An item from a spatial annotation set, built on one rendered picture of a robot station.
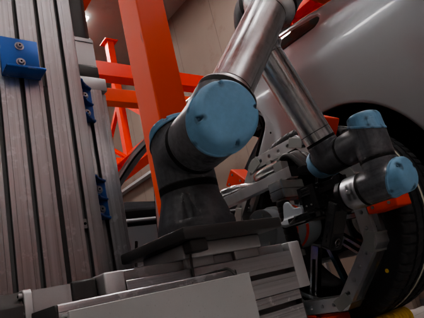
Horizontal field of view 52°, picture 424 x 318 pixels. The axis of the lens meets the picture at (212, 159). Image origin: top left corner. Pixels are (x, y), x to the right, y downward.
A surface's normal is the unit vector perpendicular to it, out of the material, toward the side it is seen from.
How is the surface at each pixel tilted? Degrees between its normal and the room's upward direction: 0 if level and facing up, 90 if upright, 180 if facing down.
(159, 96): 90
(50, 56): 90
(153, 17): 90
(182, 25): 90
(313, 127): 104
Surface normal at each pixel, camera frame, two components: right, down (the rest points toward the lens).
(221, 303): 0.59, -0.36
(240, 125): 0.38, -0.25
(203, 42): -0.77, -0.01
